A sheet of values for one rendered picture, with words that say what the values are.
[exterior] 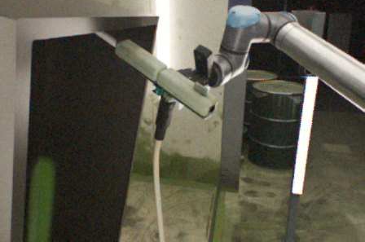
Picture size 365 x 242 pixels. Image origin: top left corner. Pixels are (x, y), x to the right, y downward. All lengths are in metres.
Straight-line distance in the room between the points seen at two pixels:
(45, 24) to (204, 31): 2.15
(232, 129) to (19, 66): 2.38
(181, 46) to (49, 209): 1.69
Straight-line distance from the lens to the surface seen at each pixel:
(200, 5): 2.48
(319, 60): 0.83
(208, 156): 2.78
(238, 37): 0.87
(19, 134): 0.40
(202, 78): 0.78
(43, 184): 1.28
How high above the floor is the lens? 1.64
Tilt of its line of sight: 17 degrees down
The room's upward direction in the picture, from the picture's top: straight up
